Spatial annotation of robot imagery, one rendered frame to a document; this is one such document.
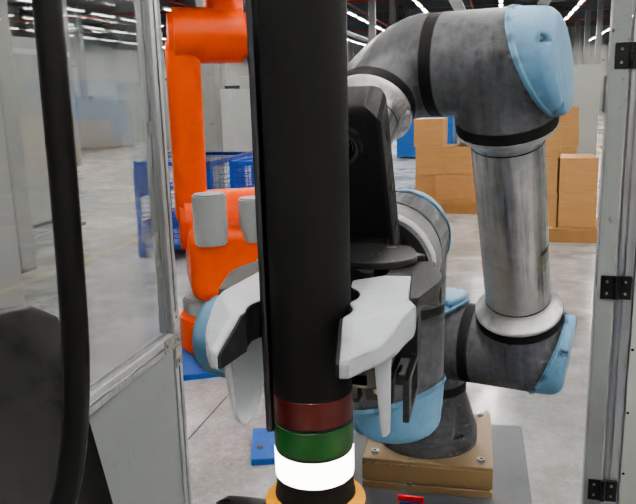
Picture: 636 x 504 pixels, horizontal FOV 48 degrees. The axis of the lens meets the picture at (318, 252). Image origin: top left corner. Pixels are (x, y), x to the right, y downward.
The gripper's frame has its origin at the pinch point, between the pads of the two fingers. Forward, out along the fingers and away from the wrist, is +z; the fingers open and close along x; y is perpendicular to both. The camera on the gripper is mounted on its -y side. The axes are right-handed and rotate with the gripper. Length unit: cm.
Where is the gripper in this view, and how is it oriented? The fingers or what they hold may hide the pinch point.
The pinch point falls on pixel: (286, 334)
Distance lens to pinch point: 26.5
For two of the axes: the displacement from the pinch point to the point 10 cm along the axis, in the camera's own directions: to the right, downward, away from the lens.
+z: -2.5, 2.0, -9.5
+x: -9.7, -0.3, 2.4
